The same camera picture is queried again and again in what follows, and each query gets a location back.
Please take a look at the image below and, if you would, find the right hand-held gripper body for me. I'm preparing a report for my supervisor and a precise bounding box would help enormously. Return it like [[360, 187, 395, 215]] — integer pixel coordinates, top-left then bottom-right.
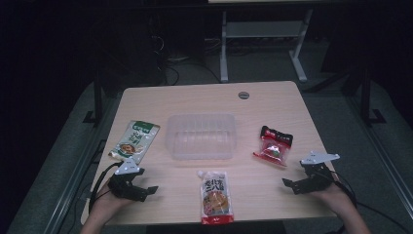
[[299, 150, 341, 194]]

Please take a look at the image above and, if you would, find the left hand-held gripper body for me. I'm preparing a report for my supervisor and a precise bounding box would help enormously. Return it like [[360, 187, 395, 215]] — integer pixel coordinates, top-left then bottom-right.
[[107, 158, 146, 202]]

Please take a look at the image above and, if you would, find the red and black snack packet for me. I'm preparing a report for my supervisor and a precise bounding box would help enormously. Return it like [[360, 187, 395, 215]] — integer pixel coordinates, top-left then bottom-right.
[[252, 125, 294, 168]]

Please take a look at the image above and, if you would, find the white and orange sauce pouch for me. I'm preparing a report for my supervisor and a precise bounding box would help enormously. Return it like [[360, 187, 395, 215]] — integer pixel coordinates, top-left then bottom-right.
[[197, 170, 235, 226]]

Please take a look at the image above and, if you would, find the clear plastic container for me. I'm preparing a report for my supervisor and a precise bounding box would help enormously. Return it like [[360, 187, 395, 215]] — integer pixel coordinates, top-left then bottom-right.
[[165, 112, 238, 161]]

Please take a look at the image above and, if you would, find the person's left hand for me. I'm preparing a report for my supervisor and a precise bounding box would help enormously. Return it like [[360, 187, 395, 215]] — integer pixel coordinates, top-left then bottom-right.
[[92, 180, 134, 217]]

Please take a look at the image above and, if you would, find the person's right hand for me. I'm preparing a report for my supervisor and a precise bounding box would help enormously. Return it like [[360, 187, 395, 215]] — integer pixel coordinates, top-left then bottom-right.
[[312, 180, 355, 213]]

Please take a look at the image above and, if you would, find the green and white food packet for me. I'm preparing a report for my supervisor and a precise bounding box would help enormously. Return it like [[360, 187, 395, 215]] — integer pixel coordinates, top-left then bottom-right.
[[107, 120, 161, 166]]

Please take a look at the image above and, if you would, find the black metal stand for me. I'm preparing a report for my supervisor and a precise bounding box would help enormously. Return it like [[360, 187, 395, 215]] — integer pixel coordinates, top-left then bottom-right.
[[82, 69, 105, 127], [357, 66, 388, 127]]

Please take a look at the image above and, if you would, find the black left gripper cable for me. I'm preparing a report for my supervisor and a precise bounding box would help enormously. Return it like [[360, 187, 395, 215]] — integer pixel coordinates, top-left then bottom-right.
[[88, 161, 122, 214]]

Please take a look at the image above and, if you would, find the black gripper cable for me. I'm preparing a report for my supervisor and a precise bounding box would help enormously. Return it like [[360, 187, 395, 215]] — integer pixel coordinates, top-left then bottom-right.
[[329, 172, 410, 234], [88, 161, 122, 214]]

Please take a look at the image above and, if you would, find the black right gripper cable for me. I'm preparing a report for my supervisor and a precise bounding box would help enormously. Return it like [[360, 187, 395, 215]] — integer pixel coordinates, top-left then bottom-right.
[[329, 172, 410, 234]]

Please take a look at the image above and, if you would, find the bundle of floor cables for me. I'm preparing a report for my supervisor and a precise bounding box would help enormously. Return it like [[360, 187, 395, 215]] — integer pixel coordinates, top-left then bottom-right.
[[150, 33, 222, 86]]

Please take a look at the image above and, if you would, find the white metal desk frame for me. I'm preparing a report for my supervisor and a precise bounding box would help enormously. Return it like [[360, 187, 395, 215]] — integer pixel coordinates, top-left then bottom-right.
[[218, 9, 315, 84]]

